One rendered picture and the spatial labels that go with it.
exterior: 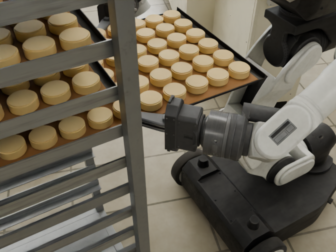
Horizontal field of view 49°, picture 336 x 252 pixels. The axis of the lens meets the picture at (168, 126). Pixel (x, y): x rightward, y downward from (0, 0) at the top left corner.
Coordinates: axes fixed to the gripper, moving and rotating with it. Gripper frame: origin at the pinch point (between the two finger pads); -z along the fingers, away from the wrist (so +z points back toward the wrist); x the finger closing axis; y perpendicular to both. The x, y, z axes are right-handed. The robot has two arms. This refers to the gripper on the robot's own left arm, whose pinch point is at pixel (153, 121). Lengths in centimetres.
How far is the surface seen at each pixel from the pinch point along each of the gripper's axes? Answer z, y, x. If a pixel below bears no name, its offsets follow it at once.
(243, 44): 9, -125, -50
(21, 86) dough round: -21.3, 8.7, 10.4
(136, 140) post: -1.3, 6.3, 0.1
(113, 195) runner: -7.2, 7.9, -17.1
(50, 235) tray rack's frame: -48, -10, -80
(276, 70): 28, -125, -63
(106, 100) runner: -6.2, 6.9, 9.3
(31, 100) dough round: -17.1, 12.3, 10.8
